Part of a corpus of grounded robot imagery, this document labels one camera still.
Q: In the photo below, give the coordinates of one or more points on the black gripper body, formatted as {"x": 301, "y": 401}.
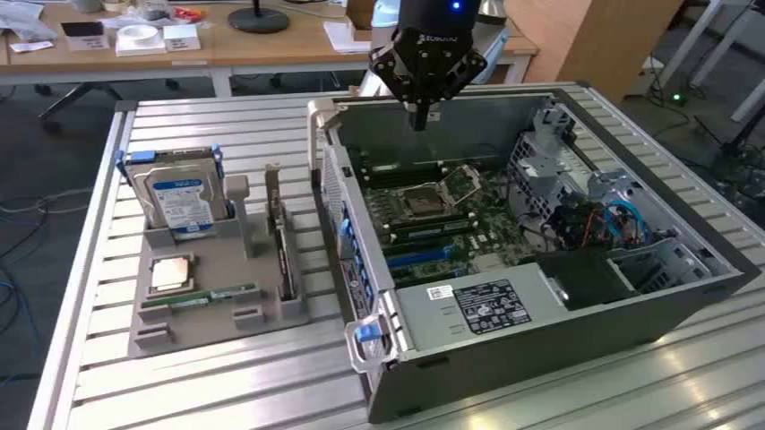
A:
{"x": 437, "y": 27}

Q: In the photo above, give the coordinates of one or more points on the green graphics card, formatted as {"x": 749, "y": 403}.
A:
{"x": 286, "y": 260}

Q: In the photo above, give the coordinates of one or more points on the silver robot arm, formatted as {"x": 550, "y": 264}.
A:
{"x": 377, "y": 83}

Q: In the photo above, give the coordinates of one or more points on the white paper stack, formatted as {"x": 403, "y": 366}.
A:
{"x": 346, "y": 38}

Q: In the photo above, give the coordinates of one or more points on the brown cardboard box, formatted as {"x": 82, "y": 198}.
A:
{"x": 358, "y": 13}

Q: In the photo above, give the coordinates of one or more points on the wooden cabinet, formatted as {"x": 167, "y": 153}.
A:
{"x": 597, "y": 45}

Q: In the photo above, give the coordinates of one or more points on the black round lamp base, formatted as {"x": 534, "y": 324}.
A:
{"x": 257, "y": 22}

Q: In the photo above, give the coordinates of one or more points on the metal socket cover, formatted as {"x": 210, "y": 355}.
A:
{"x": 454, "y": 174}

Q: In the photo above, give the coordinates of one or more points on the perforated metal disk bay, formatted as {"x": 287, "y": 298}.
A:
{"x": 538, "y": 179}

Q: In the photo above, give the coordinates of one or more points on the CPU socket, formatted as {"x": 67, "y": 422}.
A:
{"x": 424, "y": 201}

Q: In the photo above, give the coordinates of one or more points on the green motherboard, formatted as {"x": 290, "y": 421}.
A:
{"x": 478, "y": 210}

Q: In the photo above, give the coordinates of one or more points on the white cube box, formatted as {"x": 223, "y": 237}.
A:
{"x": 179, "y": 36}

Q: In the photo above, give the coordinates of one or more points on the small red item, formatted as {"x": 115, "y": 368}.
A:
{"x": 186, "y": 15}

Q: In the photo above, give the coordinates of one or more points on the green indicator light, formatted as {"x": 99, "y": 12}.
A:
{"x": 677, "y": 96}

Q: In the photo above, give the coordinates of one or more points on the green RAM stick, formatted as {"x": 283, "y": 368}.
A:
{"x": 430, "y": 228}
{"x": 197, "y": 296}

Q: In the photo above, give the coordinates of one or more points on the small dark object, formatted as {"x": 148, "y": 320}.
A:
{"x": 156, "y": 14}

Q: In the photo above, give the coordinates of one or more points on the flat white box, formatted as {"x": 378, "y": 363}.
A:
{"x": 140, "y": 49}

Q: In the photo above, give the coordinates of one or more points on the blue expansion slot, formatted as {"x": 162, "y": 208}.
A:
{"x": 418, "y": 259}

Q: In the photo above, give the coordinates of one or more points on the white tape roll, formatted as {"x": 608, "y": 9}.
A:
{"x": 123, "y": 33}

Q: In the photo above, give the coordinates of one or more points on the hard disk with blue carrier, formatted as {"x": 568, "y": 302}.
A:
{"x": 174, "y": 201}

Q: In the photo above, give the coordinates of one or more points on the black tripod stand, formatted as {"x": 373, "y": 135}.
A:
{"x": 732, "y": 145}

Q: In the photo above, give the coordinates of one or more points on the white box with black top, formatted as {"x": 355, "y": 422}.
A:
{"x": 83, "y": 42}

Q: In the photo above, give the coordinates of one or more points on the grey cup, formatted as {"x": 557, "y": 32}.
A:
{"x": 87, "y": 5}

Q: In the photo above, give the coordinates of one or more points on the black office chair base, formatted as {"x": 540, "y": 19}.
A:
{"x": 66, "y": 99}

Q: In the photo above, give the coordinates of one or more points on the wooden desk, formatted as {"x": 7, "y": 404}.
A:
{"x": 60, "y": 60}

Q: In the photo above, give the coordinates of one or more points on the grey metal disk bay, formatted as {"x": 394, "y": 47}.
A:
{"x": 657, "y": 269}

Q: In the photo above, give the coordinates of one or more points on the grey power supply unit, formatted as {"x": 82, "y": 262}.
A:
{"x": 430, "y": 313}

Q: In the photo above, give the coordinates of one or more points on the silver CPU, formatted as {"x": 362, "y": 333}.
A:
{"x": 174, "y": 273}

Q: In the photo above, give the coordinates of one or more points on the white paper card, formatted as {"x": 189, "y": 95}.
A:
{"x": 30, "y": 46}

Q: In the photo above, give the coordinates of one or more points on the blue case latch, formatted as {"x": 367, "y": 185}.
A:
{"x": 367, "y": 333}

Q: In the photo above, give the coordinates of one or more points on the clear plastic bag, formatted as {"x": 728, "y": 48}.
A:
{"x": 24, "y": 20}

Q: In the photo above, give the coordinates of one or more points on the grey parts rack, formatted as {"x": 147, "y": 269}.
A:
{"x": 209, "y": 327}

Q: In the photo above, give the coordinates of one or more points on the grey open PC case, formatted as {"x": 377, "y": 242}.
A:
{"x": 538, "y": 380}

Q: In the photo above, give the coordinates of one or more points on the silver metal bracket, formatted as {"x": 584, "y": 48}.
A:
{"x": 609, "y": 190}

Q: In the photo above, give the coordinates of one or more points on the white desk frame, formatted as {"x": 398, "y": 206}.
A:
{"x": 753, "y": 98}

